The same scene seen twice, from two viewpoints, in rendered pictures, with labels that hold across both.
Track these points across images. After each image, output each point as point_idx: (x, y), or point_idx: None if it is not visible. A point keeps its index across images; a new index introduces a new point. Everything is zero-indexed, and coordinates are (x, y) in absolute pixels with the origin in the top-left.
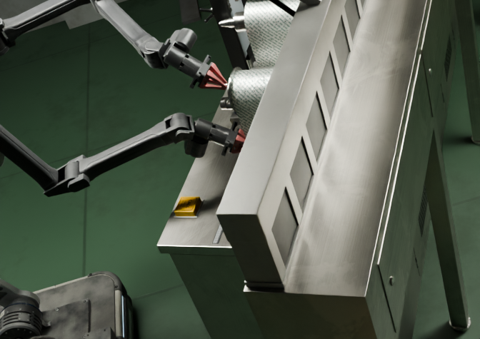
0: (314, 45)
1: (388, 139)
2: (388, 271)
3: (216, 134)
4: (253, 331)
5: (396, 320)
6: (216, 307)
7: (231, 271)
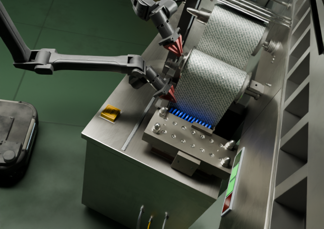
0: None
1: None
2: None
3: (157, 82)
4: (111, 193)
5: None
6: (98, 175)
7: (122, 167)
